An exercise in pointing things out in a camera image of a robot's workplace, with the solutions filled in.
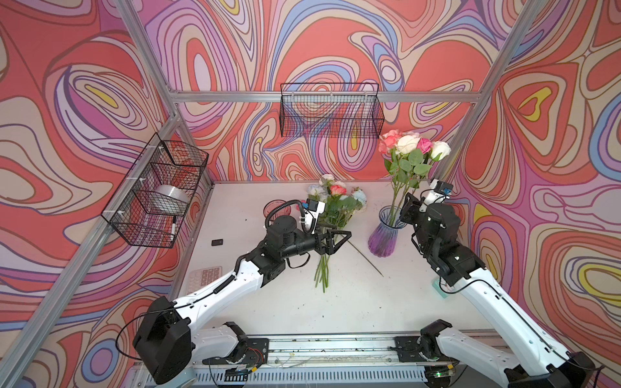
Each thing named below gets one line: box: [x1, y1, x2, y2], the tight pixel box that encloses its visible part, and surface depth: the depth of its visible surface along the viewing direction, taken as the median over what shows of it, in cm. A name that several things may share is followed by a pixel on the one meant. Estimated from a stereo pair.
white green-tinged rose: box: [412, 140, 453, 195], surface depth 72 cm
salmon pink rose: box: [378, 129, 400, 224], surface depth 75 cm
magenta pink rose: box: [417, 137, 434, 165], surface depth 72 cm
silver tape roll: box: [154, 184, 191, 203], surface depth 75 cm
